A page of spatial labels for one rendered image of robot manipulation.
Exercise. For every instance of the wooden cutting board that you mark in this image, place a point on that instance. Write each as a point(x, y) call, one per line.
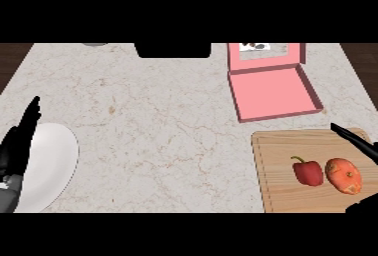
point(304, 150)

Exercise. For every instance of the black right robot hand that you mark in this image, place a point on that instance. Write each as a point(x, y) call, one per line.
point(362, 142)

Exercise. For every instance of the small grey object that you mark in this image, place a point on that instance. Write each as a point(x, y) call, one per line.
point(94, 44)

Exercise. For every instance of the white plate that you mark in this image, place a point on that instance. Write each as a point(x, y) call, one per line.
point(47, 166)

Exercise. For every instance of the pink cardboard box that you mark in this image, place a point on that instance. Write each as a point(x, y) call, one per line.
point(273, 90)

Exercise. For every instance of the orange round fruit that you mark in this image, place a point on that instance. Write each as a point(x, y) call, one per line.
point(344, 175)

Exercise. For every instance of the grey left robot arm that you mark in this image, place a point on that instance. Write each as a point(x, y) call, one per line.
point(7, 196)

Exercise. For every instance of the black rectangular appliance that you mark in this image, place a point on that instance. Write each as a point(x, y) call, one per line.
point(171, 50)

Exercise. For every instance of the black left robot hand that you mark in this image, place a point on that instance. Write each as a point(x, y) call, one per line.
point(19, 140)

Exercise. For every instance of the red bell pepper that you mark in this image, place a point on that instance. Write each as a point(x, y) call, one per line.
point(307, 172)

